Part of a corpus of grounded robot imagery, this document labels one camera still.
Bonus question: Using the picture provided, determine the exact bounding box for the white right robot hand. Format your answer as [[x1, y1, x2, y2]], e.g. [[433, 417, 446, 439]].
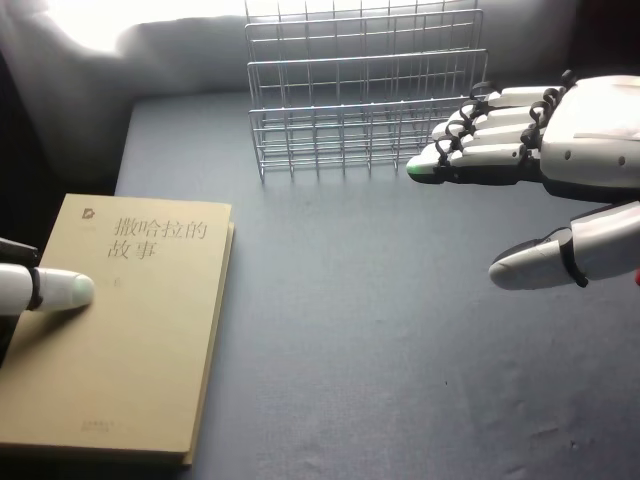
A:
[[405, 69, 640, 292]]

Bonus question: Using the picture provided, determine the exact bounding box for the black backdrop curtain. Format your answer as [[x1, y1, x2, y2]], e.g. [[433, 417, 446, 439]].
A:
[[572, 0, 640, 79]]

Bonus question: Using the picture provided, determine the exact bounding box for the grey tablecloth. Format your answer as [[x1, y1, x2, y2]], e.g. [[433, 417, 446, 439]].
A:
[[0, 64, 640, 480]]

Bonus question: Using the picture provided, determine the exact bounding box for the white wire rack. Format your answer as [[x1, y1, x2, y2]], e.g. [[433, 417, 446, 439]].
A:
[[244, 0, 490, 186]]

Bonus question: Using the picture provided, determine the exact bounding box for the cream hardcover book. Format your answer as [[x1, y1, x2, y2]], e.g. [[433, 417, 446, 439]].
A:
[[0, 193, 237, 469]]

